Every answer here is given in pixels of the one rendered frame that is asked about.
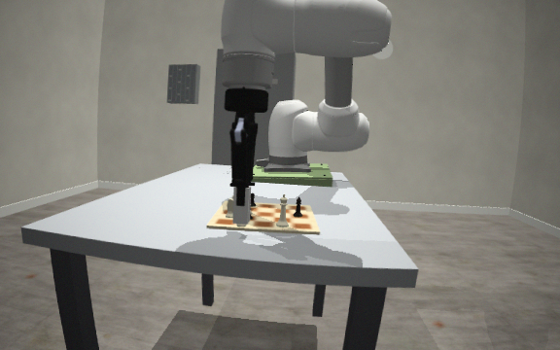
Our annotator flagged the wooden chessboard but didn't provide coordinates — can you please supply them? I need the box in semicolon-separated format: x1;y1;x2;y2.
206;201;320;234

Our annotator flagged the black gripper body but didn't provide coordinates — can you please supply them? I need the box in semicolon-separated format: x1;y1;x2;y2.
225;87;268;143

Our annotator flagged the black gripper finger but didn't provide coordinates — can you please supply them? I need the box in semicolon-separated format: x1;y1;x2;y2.
229;118;256;225
249;123;258;222

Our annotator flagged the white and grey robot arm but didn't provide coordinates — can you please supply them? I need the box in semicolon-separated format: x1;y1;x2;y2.
221;0;392;172

